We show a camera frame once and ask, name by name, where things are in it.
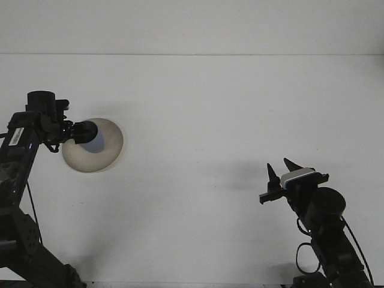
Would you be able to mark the pale blue cup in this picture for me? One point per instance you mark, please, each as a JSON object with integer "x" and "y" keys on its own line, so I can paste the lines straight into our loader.
{"x": 97, "y": 144}

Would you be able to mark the pale round plate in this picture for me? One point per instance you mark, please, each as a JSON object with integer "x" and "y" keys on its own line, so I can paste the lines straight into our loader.
{"x": 90, "y": 162}

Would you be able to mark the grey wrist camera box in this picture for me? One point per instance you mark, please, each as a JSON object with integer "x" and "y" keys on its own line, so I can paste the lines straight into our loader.
{"x": 297, "y": 177}
{"x": 63, "y": 104}

